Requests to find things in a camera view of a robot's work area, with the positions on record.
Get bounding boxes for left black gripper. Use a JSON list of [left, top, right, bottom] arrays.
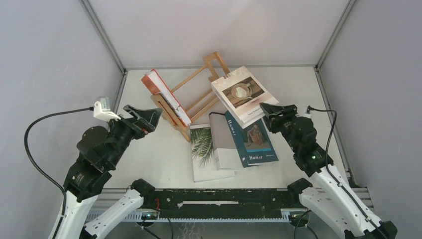
[[107, 103, 164, 166]]

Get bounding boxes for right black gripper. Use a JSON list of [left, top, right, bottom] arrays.
[[259, 103, 300, 153]]

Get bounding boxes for coffee cover white book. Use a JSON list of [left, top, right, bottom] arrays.
[[211, 66, 279, 128]]

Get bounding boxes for orange cover book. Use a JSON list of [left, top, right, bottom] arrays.
[[141, 69, 192, 125]]

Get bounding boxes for wooden book rack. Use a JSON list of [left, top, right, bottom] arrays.
[[151, 51, 229, 142]]

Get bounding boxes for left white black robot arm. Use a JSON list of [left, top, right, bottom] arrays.
[[49, 102, 163, 239]]

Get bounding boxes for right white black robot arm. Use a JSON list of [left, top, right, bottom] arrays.
[[260, 103, 398, 239]]

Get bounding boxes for teal Humor book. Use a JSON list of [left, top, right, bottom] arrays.
[[224, 111, 279, 168]]

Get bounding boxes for grey white notebook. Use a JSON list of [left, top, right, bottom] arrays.
[[209, 112, 244, 171]]

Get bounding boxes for palm leaf white book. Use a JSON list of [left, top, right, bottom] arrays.
[[190, 124, 235, 183]]

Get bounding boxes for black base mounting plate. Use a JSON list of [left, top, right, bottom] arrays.
[[141, 189, 305, 221]]

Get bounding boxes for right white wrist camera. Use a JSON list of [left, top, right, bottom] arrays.
[[303, 106, 312, 119]]

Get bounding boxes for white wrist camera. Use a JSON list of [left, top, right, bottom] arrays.
[[303, 106, 312, 119], [93, 97, 121, 122]]

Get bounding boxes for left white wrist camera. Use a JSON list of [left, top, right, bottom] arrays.
[[93, 97, 121, 122]]

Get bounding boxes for aluminium frame rail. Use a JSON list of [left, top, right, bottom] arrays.
[[79, 187, 375, 222]]

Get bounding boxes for left black camera cable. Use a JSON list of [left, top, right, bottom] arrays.
[[24, 106, 95, 239]]

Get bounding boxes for black camera cable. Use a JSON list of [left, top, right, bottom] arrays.
[[24, 106, 95, 239], [307, 105, 390, 239]]

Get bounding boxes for right black camera cable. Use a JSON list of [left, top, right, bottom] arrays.
[[307, 105, 390, 239]]

